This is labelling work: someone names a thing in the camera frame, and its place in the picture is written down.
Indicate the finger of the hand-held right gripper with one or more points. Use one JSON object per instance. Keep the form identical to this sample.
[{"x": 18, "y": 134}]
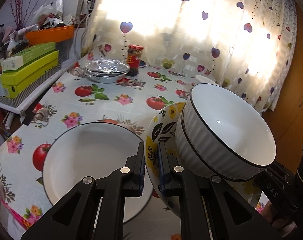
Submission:
[{"x": 277, "y": 170}]

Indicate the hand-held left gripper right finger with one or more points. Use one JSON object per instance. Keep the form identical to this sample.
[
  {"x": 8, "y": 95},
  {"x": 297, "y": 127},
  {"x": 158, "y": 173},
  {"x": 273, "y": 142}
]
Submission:
[{"x": 161, "y": 170}]

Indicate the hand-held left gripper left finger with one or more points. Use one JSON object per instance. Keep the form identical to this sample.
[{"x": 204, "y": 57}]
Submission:
[{"x": 141, "y": 170}]

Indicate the white ribbed bowl black rim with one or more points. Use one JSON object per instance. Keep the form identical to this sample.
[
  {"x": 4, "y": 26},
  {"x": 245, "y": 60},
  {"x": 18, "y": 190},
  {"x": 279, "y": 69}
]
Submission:
[
  {"x": 229, "y": 125},
  {"x": 191, "y": 152}
]

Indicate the yellow black floral bowl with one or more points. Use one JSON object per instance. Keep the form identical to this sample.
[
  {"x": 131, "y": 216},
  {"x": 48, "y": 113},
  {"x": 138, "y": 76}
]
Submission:
[{"x": 164, "y": 130}]

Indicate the white plate black rim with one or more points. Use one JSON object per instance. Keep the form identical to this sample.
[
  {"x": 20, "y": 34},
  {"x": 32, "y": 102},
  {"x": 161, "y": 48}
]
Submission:
[{"x": 91, "y": 160}]

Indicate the person's right hand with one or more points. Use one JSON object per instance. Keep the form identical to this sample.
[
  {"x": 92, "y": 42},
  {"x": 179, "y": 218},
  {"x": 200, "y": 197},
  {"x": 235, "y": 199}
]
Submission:
[{"x": 271, "y": 212}]

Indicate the brown wooden cabinet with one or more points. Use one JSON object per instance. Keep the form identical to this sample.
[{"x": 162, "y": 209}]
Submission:
[{"x": 291, "y": 92}]

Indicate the white plastic tub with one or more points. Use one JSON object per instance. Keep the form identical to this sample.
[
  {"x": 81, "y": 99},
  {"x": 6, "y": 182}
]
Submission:
[{"x": 205, "y": 80}]

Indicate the vegetable print tablecloth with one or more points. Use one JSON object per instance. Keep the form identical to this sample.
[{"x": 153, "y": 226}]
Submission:
[{"x": 66, "y": 100}]

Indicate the red lidded glass jar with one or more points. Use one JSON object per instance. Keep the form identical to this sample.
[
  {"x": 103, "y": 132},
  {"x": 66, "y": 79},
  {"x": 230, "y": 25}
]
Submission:
[{"x": 135, "y": 60}]

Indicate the white side shelf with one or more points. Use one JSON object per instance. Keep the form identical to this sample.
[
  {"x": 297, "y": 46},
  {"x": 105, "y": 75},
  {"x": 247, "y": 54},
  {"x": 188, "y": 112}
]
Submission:
[{"x": 41, "y": 88}]

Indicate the striped cardboard box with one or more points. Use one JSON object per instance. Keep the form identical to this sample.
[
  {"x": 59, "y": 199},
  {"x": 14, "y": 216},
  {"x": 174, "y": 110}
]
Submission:
[{"x": 29, "y": 96}]

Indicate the heart print curtain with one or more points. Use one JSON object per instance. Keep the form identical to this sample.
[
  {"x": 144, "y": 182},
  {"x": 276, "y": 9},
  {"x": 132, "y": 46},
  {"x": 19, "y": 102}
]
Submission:
[{"x": 191, "y": 30}]

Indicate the lime green box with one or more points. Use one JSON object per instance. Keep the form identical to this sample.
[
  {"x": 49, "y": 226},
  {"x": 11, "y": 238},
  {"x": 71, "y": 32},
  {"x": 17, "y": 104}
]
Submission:
[
  {"x": 24, "y": 85},
  {"x": 34, "y": 66}
]

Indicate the dark green flat box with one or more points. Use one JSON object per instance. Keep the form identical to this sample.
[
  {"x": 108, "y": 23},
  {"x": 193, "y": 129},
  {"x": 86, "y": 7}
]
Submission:
[{"x": 40, "y": 51}]

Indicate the white small box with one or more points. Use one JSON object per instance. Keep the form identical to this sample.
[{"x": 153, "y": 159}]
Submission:
[{"x": 12, "y": 63}]

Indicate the white bottle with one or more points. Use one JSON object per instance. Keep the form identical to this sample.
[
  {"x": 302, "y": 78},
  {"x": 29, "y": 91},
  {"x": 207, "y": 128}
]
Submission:
[{"x": 11, "y": 43}]

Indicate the clear plastic bag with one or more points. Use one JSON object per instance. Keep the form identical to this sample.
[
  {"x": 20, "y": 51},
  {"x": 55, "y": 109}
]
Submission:
[{"x": 45, "y": 7}]

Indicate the pink flower branches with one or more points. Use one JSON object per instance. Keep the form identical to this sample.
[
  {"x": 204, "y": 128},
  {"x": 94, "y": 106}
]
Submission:
[{"x": 19, "y": 12}]

